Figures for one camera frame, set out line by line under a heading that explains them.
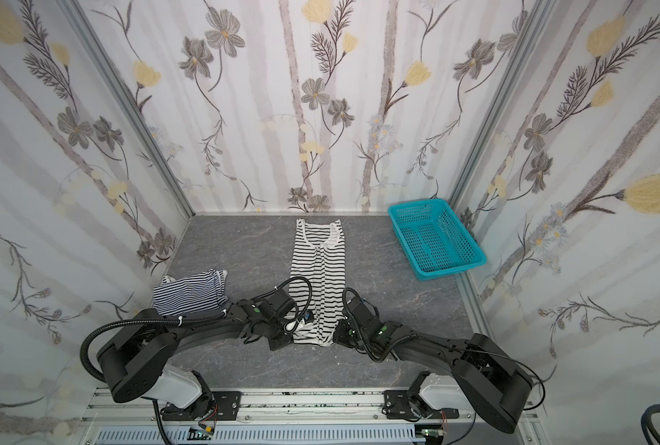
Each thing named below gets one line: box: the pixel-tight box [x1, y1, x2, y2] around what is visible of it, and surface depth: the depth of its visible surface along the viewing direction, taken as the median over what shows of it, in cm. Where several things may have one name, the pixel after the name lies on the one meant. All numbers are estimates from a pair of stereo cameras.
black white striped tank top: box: [286, 218, 346, 347], surface depth 101 cm
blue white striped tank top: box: [152, 267, 229, 318], surface depth 97 cm
